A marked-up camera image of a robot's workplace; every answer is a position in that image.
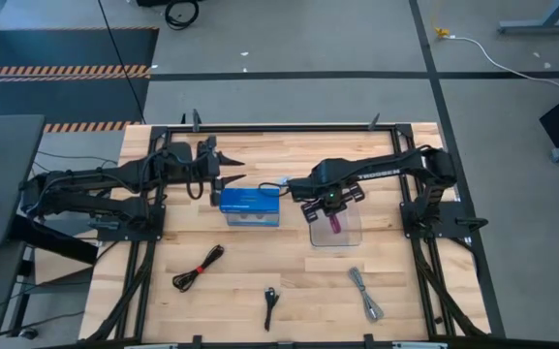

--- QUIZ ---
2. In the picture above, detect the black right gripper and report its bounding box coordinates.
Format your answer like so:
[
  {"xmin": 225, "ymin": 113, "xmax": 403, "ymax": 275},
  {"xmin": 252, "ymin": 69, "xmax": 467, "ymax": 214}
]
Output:
[{"xmin": 300, "ymin": 181, "xmax": 366, "ymax": 225}]

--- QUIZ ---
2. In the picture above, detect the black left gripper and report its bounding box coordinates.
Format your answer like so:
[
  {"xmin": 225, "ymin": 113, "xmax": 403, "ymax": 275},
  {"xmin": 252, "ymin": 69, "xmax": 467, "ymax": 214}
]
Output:
[{"xmin": 196, "ymin": 134, "xmax": 248, "ymax": 207}]

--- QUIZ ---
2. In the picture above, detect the grey braided cable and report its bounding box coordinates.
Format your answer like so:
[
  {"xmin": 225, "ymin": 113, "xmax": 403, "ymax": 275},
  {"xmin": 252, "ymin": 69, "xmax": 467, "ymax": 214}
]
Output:
[{"xmin": 347, "ymin": 266, "xmax": 386, "ymax": 324}]

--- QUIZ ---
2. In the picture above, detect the black cable with red tie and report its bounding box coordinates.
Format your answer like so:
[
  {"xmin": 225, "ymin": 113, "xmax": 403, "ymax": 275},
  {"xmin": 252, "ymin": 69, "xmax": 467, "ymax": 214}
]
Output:
[{"xmin": 171, "ymin": 244, "xmax": 226, "ymax": 294}]

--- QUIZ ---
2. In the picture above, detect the short black cable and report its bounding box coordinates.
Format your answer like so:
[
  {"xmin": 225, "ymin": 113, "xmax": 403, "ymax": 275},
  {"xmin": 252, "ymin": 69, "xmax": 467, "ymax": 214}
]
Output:
[{"xmin": 263, "ymin": 286, "xmax": 281, "ymax": 333}]

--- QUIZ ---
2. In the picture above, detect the clear plastic container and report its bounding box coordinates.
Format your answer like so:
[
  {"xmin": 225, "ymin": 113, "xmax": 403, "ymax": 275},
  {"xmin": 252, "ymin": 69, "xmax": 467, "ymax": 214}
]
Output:
[{"xmin": 308, "ymin": 196, "xmax": 363, "ymax": 248}]

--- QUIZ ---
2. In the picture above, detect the blue DualShock controller box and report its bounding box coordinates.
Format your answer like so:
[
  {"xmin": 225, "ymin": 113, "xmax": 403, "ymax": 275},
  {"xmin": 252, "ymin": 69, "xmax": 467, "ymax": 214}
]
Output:
[{"xmin": 219, "ymin": 187, "xmax": 281, "ymax": 228}]

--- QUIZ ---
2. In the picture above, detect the black slanted table beam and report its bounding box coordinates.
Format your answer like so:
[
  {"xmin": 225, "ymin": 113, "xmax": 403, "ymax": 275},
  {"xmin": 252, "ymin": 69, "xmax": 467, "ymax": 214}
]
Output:
[{"xmin": 10, "ymin": 215, "xmax": 99, "ymax": 266}]

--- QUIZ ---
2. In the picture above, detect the dark grey desk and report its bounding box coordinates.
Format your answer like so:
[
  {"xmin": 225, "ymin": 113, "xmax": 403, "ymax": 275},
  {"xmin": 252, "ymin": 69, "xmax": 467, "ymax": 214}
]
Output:
[{"xmin": 0, "ymin": 114, "xmax": 47, "ymax": 248}]

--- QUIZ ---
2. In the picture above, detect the black hazard-striped floor mat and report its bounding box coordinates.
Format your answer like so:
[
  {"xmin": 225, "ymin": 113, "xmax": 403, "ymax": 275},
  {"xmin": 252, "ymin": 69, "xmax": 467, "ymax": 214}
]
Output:
[{"xmin": 0, "ymin": 26, "xmax": 160, "ymax": 135}]

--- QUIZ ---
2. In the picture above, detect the grey metal table leg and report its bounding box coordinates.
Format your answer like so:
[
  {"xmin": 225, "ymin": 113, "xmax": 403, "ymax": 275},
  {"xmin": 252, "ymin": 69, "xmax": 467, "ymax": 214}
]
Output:
[{"xmin": 497, "ymin": 0, "xmax": 559, "ymax": 35}]

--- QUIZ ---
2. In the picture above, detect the black aluminium table frame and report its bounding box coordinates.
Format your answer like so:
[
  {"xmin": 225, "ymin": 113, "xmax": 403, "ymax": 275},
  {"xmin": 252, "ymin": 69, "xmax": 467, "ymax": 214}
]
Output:
[{"xmin": 87, "ymin": 123, "xmax": 491, "ymax": 349}]

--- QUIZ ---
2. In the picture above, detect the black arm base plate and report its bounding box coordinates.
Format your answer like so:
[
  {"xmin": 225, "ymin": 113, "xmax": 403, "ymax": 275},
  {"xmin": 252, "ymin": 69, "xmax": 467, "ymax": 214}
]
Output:
[
  {"xmin": 97, "ymin": 203, "xmax": 167, "ymax": 242},
  {"xmin": 399, "ymin": 201, "xmax": 474, "ymax": 239}
]

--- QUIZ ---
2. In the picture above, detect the long black cable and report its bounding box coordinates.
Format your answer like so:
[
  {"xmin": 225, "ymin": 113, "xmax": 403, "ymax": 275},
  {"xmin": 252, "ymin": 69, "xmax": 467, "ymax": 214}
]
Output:
[{"xmin": 97, "ymin": 0, "xmax": 147, "ymax": 125}]

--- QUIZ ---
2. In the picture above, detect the black coiled floor cable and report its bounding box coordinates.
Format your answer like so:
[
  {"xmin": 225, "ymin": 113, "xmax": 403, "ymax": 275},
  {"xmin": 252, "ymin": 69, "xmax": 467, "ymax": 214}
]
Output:
[{"xmin": 164, "ymin": 0, "xmax": 201, "ymax": 31}]

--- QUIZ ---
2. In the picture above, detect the yellow plug with cord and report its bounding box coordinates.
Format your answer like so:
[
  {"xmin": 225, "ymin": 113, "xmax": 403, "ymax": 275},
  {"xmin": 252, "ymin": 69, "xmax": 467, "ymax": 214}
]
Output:
[{"xmin": 431, "ymin": 0, "xmax": 452, "ymax": 40}]

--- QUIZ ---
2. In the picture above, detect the white floor cable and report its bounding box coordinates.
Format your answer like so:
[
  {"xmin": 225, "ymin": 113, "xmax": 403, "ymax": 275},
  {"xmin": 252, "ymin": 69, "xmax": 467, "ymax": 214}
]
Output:
[{"xmin": 446, "ymin": 34, "xmax": 559, "ymax": 100}]

